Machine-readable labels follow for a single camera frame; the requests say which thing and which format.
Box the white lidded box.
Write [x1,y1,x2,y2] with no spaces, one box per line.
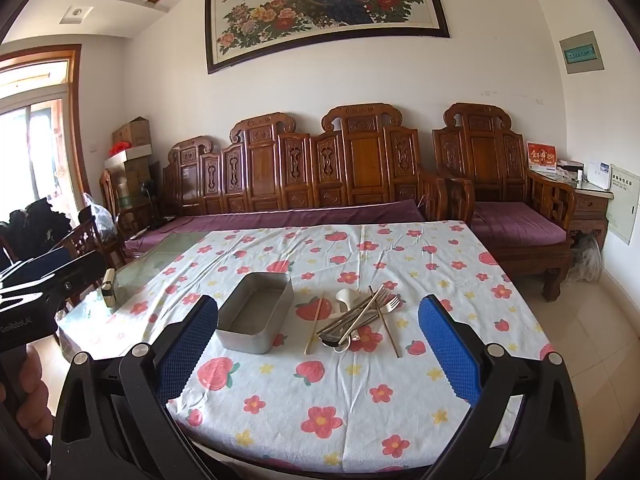
[103,144,153,169]

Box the silver fork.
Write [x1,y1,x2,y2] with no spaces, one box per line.
[320,294,403,342]

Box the grey plastic bag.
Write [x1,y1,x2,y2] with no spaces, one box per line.
[569,234,602,284]

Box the white electrical panel door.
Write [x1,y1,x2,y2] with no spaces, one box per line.
[604,163,629,247]

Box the rectangular metal tin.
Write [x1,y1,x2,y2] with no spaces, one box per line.
[215,271,295,351]

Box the brown cardboard box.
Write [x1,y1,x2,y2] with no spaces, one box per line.
[111,117,152,149]

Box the carved wooden sofa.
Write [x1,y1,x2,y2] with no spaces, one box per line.
[161,103,449,224]

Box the gold chopstick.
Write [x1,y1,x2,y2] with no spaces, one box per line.
[368,285,402,360]

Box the floral strawberry tablecloth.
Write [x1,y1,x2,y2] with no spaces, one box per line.
[57,220,557,479]

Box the black clothing pile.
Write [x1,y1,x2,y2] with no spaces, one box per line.
[0,198,77,272]

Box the clear plastic bag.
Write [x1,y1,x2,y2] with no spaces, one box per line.
[79,192,119,242]

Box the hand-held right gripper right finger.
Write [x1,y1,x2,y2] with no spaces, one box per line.
[415,294,585,480]

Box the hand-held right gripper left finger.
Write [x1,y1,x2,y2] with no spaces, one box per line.
[50,294,221,480]

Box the white ceramic spoon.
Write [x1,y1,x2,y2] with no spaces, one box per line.
[334,287,365,322]

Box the person's left hand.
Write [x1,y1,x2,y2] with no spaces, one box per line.
[0,346,55,433]

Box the wooden dining chair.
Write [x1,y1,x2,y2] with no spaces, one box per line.
[49,216,127,307]

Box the grey wall box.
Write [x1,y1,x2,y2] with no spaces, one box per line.
[558,31,605,75]

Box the small rectangular box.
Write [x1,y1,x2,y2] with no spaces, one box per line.
[101,268,117,309]

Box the carved wooden armchair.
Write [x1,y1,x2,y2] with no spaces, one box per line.
[431,102,579,304]

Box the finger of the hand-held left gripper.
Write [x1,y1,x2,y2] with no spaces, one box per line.
[0,248,74,291]
[30,250,107,311]

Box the stack of cardboard boxes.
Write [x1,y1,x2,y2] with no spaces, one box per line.
[106,159,162,213]

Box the purple sofa cushion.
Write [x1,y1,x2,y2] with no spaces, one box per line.
[122,198,427,262]

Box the silver spoon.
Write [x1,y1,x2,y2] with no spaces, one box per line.
[320,312,373,349]

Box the wooden side table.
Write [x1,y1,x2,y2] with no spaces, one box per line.
[529,167,615,252]

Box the square ceiling light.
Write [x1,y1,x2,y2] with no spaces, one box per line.
[59,5,94,25]

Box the framed peacock painting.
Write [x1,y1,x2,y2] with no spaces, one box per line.
[204,0,451,75]

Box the purple armchair cushion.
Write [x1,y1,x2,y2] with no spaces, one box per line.
[472,201,569,247]

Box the red greeting card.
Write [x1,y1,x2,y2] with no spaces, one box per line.
[526,140,560,174]

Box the white router box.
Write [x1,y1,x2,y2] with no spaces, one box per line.
[584,160,612,192]

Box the wooden framed window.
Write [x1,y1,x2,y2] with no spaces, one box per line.
[0,44,84,223]

